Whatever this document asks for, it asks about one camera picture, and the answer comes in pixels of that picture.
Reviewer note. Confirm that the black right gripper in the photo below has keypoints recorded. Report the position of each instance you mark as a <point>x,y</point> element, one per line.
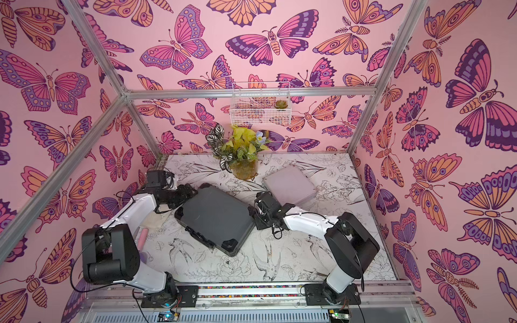
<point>258,218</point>

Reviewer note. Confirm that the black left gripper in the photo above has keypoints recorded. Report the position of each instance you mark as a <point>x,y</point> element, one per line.
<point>190,194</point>

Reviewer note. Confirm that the dark grey poker case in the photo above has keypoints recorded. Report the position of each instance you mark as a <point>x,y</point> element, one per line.
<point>217,219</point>

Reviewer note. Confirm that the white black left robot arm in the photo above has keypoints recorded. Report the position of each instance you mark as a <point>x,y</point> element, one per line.
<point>110,255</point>

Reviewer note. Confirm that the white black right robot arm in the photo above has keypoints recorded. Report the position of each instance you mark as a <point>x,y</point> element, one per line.
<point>352,246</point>

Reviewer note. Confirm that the pink square poker case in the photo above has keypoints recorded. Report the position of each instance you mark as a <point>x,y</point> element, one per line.
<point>290,185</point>

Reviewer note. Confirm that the amber glass plant vase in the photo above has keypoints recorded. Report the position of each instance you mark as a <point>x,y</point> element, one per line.
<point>244,169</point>

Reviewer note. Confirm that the artificial green leafy plant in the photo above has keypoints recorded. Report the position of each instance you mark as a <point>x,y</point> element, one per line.
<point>242,144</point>

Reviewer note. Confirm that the small green succulent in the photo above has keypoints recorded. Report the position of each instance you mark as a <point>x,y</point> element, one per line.
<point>281,104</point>

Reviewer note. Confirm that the white wire wall basket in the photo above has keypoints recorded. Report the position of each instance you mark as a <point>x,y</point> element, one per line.
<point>252,104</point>

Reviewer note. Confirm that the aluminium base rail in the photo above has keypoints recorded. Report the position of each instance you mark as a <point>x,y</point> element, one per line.
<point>381,301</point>

